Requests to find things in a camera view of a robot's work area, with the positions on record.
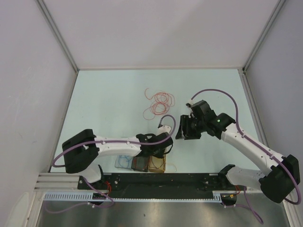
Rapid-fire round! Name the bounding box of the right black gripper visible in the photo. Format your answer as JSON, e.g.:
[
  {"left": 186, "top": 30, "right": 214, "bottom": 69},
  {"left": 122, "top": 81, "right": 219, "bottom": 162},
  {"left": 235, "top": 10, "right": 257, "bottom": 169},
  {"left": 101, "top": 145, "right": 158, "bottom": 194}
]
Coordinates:
[{"left": 175, "top": 114, "right": 206, "bottom": 140}]

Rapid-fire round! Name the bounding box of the yellow thin cable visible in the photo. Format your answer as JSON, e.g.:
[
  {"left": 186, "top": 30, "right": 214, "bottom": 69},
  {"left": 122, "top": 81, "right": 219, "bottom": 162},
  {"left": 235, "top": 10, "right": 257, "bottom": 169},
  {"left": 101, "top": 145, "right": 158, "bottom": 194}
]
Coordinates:
[{"left": 149, "top": 158, "right": 177, "bottom": 172}]

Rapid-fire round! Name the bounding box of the orange thin cable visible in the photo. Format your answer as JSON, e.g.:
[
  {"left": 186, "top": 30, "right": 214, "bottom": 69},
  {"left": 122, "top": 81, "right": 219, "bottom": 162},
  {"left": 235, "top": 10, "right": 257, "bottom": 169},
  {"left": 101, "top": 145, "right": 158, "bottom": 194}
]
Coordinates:
[{"left": 143, "top": 87, "right": 176, "bottom": 120}]

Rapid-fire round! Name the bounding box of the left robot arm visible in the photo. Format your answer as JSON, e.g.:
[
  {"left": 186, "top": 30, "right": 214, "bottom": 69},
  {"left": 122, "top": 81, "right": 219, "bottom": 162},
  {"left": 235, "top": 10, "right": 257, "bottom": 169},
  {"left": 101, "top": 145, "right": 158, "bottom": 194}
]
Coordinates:
[{"left": 62, "top": 125, "right": 173, "bottom": 189}]

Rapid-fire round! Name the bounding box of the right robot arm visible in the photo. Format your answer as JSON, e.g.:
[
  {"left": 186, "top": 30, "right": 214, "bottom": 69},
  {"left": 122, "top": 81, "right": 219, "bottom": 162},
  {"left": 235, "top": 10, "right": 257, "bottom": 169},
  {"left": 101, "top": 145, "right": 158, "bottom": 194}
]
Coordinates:
[{"left": 175, "top": 100, "right": 300, "bottom": 203}]

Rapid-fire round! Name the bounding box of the amber plastic bin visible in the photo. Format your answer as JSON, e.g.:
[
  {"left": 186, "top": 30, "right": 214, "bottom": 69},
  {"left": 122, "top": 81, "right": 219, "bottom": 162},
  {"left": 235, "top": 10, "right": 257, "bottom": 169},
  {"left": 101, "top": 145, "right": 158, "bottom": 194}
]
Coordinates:
[{"left": 148, "top": 155, "right": 166, "bottom": 174}]

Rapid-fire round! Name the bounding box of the dark grey plastic bin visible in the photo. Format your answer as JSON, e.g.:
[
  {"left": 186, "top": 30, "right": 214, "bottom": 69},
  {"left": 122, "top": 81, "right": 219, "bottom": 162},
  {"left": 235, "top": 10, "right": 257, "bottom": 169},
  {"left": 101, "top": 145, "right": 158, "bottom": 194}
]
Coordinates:
[{"left": 132, "top": 157, "right": 149, "bottom": 172}]

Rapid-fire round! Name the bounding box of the clear plastic bin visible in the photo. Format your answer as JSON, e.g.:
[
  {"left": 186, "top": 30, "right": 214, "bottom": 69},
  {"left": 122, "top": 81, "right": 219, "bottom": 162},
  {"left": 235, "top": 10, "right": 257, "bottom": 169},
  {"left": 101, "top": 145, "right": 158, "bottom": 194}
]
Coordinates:
[{"left": 115, "top": 155, "right": 133, "bottom": 169}]

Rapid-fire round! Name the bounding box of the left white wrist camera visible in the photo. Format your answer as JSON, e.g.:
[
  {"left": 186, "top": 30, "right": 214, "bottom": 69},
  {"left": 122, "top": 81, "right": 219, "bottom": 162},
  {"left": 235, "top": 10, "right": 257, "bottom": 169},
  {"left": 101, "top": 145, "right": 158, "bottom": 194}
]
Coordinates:
[{"left": 156, "top": 125, "right": 171, "bottom": 135}]

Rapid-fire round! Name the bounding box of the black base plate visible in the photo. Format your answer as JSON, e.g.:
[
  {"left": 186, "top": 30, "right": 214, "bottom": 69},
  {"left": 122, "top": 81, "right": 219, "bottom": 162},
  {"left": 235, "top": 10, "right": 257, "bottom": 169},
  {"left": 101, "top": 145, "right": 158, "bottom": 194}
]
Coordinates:
[{"left": 91, "top": 173, "right": 237, "bottom": 200}]

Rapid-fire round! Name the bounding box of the aluminium frame rail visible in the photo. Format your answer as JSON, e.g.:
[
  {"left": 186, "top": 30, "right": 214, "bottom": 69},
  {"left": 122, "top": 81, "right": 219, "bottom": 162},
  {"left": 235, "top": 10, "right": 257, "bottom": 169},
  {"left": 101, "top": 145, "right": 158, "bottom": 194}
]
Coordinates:
[{"left": 34, "top": 172, "right": 83, "bottom": 193}]

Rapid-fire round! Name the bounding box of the white slotted cable duct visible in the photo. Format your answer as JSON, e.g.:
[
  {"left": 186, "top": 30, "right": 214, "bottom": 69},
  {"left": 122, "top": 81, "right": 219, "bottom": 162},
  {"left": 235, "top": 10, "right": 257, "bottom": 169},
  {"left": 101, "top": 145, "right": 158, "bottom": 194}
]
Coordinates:
[{"left": 44, "top": 191, "right": 224, "bottom": 203}]

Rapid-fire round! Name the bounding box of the right aluminium corner post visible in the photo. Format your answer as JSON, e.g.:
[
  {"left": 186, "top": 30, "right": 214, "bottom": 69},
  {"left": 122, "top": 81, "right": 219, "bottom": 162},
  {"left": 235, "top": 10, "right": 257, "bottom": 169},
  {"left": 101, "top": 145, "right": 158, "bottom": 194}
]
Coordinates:
[{"left": 241, "top": 0, "right": 288, "bottom": 71}]

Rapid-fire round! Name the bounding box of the aluminium corner post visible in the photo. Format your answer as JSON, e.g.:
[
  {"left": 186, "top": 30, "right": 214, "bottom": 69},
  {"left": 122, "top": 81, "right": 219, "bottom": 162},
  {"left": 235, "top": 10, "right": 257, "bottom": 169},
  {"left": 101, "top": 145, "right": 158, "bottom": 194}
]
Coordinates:
[
  {"left": 35, "top": 0, "right": 79, "bottom": 73},
  {"left": 241, "top": 0, "right": 288, "bottom": 71}
]

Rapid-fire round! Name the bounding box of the left aluminium corner post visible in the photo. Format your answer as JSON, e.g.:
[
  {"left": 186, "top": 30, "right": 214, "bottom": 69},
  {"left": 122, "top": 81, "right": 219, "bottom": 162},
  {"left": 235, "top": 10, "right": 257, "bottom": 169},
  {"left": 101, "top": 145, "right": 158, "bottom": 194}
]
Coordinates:
[{"left": 35, "top": 0, "right": 79, "bottom": 73}]

